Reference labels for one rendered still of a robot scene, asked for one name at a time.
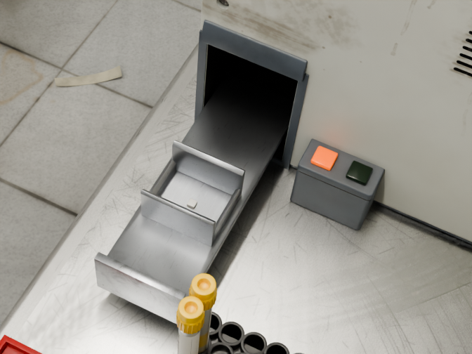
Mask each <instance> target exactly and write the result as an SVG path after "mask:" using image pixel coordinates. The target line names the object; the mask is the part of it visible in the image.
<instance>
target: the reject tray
mask: <svg viewBox="0 0 472 354"><path fill-rule="evenodd" d="M0 354H43V353H40V352H39V351H37V350H35V349H33V348H30V347H29V346H26V345H25V344H23V343H20V342H19V341H16V340H15V339H12V338H11V337H9V336H6V335H4V336H3V337H2V338H1V340H0Z"/></svg>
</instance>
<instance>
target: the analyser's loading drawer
mask: <svg viewBox="0 0 472 354"><path fill-rule="evenodd" d="M293 104H294V101H293V100H290V99H288V98H285V97H283V96H280V95H278V94H276V93H273V92H271V91H268V90H266V89H264V88H261V87H259V86H256V85H254V84H251V83H249V82H247V81H245V80H242V79H239V78H237V77H234V76H232V75H230V74H227V73H226V74H225V76H224V78H223V79H222V81H221V82H220V84H219V85H218V87H217V88H216V90H215V91H214V93H213V94H212V96H211V97H210V99H209V101H208V102H207V104H206V105H205V106H204V108H203V110H202V111H201V112H200V114H199V116H198V117H197V119H196V120H195V122H194V124H193V125H192V126H191V128H190V130H189V131H188V132H187V134H186V135H185V137H184V139H183V140H182V142H179V141H177V140H174V142H173V145H172V157H171V159H170V160H169V162H168V163H167V165H166V166H165V167H164V169H163V171H162V172H161V173H160V175H159V177H158V178H157V180H156V181H155V183H154V185H153V186H152V187H151V189H150V191H147V190H145V189H142V190H141V192H140V193H141V204H140V206H139V207H138V209H137V210H136V212H135V214H134V215H133V216H132V218H131V220H130V221H129V223H128V224H127V226H126V227H125V229H124V230H123V232H122V233H121V235H120V236H119V238H118V239H117V241H116V242H115V244H114V246H113V247H112V248H111V250H110V252H109V253H108V255H104V254H102V253H100V252H98V253H97V254H96V256H95V258H94V263H95V269H96V280H97V286H98V287H100V288H102V289H105V290H107V291H109V292H111V293H113V294H115V295H117V296H119V297H121V298H123V299H126V300H127V301H130V302H132V303H134V304H136V305H137V306H140V307H142V308H144V309H146V310H148V311H150V312H152V313H154V314H157V315H159V316H161V317H163V318H165V319H167V320H169V321H171V322H174V323H176V311H178V305H179V303H180V302H181V300H182V299H184V298H185V297H187V296H189V288H190V285H191V284H192V279H193V278H194V277H195V276H196V275H198V274H201V273H207V271H208V269H209V268H210V266H211V264H212V263H213V261H214V259H215V257H216V255H217V253H218V252H219V250H220V248H221V247H222V245H223V243H224V241H225V239H226V237H227V236H228V234H229V232H230V231H231V229H232V227H233V226H234V224H235V222H236V220H237V218H238V217H239V215H240V213H241V212H242V210H243V208H244V206H245V204H246V203H247V201H248V199H249V198H250V196H251V194H252V192H253V191H254V188H255V187H256V185H257V183H258V182H259V180H260V178H261V176H262V175H263V172H264V171H265V169H266V167H267V166H268V164H269V162H270V161H271V159H272V157H273V155H274V154H275V152H276V150H277V148H278V147H279V145H280V143H281V142H282V139H283V138H284V136H285V134H286V132H287V131H288V128H289V122H290V119H291V112H292V108H293ZM190 198H191V199H194V200H196V201H197V206H196V207H195V208H194V209H191V208H190V207H188V206H187V203H188V201H189V200H190Z"/></svg>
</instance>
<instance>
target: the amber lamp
mask: <svg viewBox="0 0 472 354"><path fill-rule="evenodd" d="M337 156H338V154H337V153H336V152H333V151H331V150H328V149H327V148H324V147H321V146H319V147H318V148H317V150H316V151H315V154H314V155H313V158H312V159H311V163H312V164H315V165H317V166H320V167H322V168H323V169H326V170H328V171H329V170H331V168H332V166H333V164H334V162H335V160H336V158H337Z"/></svg>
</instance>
